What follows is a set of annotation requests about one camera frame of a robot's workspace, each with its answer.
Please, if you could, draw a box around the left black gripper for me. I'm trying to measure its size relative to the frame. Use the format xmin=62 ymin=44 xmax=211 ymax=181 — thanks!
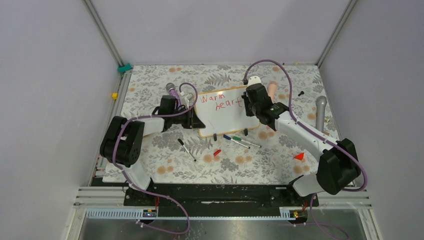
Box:
xmin=170 ymin=106 xmax=205 ymax=129

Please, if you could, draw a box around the yellow framed whiteboard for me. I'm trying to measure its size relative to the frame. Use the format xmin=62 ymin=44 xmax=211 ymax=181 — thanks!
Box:
xmin=194 ymin=86 xmax=261 ymax=137

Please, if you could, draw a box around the red marker cap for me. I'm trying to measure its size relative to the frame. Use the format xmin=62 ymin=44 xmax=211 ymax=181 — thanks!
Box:
xmin=213 ymin=149 xmax=222 ymax=157

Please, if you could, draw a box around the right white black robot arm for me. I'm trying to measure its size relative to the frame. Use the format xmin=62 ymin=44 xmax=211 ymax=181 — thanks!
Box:
xmin=242 ymin=83 xmax=362 ymax=206

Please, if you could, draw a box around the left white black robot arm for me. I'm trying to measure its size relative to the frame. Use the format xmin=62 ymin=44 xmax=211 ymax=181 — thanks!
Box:
xmin=99 ymin=95 xmax=206 ymax=206

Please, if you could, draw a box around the black whiteboard marker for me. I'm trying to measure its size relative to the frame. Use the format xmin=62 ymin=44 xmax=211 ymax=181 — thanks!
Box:
xmin=177 ymin=138 xmax=197 ymax=162

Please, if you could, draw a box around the blue whiteboard marker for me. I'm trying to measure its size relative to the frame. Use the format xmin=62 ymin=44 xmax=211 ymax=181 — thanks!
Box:
xmin=223 ymin=134 xmax=251 ymax=149

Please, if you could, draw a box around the green whiteboard marker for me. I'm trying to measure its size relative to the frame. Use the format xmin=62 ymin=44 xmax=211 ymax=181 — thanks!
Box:
xmin=232 ymin=136 xmax=262 ymax=148

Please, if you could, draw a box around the pink cylinder microphone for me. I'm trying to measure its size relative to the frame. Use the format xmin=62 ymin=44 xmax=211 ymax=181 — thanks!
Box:
xmin=267 ymin=81 xmax=278 ymax=103

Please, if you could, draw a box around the floral table mat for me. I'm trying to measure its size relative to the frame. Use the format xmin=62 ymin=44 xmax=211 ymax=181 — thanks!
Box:
xmin=120 ymin=65 xmax=326 ymax=184

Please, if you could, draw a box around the purple glitter microphone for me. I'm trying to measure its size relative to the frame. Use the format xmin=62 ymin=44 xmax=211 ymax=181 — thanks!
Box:
xmin=165 ymin=82 xmax=181 ymax=107

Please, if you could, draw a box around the silver microphone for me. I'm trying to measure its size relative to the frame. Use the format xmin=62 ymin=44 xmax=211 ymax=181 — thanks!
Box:
xmin=315 ymin=95 xmax=328 ymax=133

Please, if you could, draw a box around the red triangular block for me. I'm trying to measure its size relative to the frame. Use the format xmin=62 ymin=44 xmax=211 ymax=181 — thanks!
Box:
xmin=293 ymin=152 xmax=305 ymax=161

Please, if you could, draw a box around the yellow small cube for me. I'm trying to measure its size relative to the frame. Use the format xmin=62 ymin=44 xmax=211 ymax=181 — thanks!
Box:
xmin=111 ymin=92 xmax=118 ymax=100

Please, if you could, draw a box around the teal corner clamp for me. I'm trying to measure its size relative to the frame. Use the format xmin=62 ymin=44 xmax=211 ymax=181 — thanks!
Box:
xmin=117 ymin=63 xmax=133 ymax=74

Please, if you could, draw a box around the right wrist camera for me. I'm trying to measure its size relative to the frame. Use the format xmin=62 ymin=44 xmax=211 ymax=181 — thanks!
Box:
xmin=242 ymin=76 xmax=262 ymax=87

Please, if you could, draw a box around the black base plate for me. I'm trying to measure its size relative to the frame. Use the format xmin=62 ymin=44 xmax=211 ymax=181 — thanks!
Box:
xmin=123 ymin=183 xmax=319 ymax=214

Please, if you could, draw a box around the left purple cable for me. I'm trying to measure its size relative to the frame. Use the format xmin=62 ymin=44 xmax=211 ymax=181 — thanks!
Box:
xmin=112 ymin=82 xmax=199 ymax=236

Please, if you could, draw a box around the purple cable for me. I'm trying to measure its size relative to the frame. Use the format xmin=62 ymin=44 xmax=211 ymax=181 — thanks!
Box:
xmin=112 ymin=82 xmax=199 ymax=236
xmin=242 ymin=59 xmax=369 ymax=240

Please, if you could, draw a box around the white slotted cable duct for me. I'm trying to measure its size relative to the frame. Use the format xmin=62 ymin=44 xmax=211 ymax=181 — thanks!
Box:
xmin=85 ymin=207 xmax=297 ymax=221

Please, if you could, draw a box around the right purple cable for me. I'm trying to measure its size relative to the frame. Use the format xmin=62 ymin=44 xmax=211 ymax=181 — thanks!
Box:
xmin=242 ymin=59 xmax=369 ymax=240

